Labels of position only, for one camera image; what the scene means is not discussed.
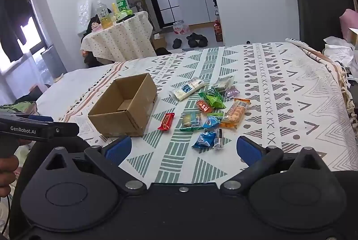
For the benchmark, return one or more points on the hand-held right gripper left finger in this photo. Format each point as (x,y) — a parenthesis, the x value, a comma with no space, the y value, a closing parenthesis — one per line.
(119,150)

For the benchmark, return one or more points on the white cracker packet blue label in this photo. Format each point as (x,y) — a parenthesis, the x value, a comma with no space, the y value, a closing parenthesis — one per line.
(186,89)

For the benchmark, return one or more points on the person's left hand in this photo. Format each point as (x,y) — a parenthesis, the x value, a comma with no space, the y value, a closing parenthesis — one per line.
(7,172)

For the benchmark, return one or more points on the black spray bottle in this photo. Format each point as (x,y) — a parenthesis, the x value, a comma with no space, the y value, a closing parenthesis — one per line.
(215,7)

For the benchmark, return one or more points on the patterned bed blanket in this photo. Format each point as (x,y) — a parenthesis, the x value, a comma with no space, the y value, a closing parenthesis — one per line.
(279,75)

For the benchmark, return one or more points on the black shoes pile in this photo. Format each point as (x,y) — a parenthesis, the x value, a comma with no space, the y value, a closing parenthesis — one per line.
(197,40)

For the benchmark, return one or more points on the red candy bar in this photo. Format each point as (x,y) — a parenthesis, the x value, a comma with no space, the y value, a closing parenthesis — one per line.
(166,121)

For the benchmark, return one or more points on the cartoon doll figure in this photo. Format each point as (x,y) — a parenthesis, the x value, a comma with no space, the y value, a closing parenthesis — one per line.
(95,25)

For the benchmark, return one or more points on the green camouflage cloth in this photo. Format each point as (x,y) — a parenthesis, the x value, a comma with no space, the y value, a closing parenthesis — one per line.
(18,108)

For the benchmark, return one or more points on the grey suitcase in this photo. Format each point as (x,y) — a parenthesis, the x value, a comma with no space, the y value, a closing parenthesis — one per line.
(50,63)

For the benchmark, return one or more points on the long orange cracker packet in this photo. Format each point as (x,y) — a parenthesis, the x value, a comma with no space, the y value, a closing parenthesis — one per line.
(235,114)

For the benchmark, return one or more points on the hanging dark clothes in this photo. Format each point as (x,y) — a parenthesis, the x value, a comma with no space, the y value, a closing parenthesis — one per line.
(14,13)

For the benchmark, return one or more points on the bread packet green trim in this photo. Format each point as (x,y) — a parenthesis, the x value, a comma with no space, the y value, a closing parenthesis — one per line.
(190,121)

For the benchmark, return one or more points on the white kitchen cabinet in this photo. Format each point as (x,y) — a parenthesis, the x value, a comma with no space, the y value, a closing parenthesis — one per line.
(195,5)

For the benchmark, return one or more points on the small open cardboard carton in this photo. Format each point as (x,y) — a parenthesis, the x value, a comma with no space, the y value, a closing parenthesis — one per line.
(158,41)

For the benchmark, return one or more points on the bright green pouch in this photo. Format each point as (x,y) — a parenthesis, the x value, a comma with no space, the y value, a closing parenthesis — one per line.
(124,14)

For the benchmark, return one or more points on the small dark snack packet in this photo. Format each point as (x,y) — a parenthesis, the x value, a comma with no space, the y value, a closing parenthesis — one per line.
(218,139)

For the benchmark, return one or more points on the small orange-red snack packet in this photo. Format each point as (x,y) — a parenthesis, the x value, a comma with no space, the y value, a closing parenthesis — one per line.
(204,106)

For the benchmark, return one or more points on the pink pillow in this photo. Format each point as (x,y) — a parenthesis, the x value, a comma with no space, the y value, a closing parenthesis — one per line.
(349,23)

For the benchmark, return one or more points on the black slippers pair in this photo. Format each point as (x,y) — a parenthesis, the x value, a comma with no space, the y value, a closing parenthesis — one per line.
(177,43)

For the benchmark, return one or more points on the purple snack packet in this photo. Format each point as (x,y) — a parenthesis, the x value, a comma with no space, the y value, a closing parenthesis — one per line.
(232,93)

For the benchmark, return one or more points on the silver snack packet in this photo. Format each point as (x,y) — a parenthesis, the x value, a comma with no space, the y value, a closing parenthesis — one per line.
(223,83)

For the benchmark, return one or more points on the green snack packet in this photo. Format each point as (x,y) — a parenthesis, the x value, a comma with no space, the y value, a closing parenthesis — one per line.
(215,102)
(214,92)

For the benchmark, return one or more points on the green soda bottle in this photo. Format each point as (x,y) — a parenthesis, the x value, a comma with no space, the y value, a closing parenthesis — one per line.
(121,2)

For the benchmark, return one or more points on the blue snack packet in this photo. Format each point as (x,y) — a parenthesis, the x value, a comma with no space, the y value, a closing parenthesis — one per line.
(211,121)
(204,140)

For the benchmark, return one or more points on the black upholstered chair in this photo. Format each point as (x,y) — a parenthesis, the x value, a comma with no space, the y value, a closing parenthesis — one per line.
(318,10)

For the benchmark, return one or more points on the cardboard box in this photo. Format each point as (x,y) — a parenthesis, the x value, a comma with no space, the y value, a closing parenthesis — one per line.
(120,119)

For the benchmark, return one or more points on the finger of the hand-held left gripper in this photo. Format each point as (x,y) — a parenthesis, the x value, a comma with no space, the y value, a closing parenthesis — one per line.
(65,128)

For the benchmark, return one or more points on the round table dotted tablecloth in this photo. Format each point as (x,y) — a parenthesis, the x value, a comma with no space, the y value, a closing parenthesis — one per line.
(120,38)

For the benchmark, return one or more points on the white canvas panel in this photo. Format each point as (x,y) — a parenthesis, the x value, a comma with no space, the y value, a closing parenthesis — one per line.
(84,16)

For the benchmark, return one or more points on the white plastic bag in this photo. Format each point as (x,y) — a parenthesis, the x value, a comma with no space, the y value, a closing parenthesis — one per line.
(338,51)

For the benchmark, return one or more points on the clear bottle yellow drink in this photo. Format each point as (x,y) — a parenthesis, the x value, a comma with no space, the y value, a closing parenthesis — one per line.
(103,14)

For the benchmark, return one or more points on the red soda bottle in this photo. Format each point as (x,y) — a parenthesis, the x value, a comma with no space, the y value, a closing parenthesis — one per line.
(218,31)

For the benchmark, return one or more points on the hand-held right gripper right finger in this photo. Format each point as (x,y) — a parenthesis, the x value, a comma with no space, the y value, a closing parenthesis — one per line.
(247,151)

